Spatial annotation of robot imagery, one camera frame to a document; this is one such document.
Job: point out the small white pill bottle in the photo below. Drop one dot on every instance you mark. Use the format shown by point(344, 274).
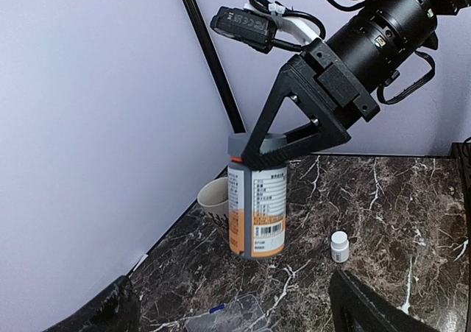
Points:
point(339, 247)

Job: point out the orange pill bottle grey cap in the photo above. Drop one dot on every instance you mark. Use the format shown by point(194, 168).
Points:
point(256, 205)

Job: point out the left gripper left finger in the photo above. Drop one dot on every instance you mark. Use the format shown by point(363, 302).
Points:
point(115, 308)

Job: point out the right black frame post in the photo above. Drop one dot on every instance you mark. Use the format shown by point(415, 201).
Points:
point(214, 65)

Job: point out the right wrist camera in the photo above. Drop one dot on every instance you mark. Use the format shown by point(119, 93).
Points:
point(264, 25)

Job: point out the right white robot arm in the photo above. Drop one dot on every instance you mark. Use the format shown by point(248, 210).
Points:
point(383, 34)

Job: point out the clear plastic pill organizer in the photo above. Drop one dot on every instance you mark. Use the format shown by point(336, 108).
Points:
point(241, 314)

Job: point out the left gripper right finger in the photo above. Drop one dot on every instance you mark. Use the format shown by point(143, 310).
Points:
point(356, 307)

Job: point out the beige ceramic mug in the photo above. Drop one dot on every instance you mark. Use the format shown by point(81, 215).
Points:
point(214, 200)

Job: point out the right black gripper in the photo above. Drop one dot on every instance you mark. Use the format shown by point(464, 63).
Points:
point(314, 96)

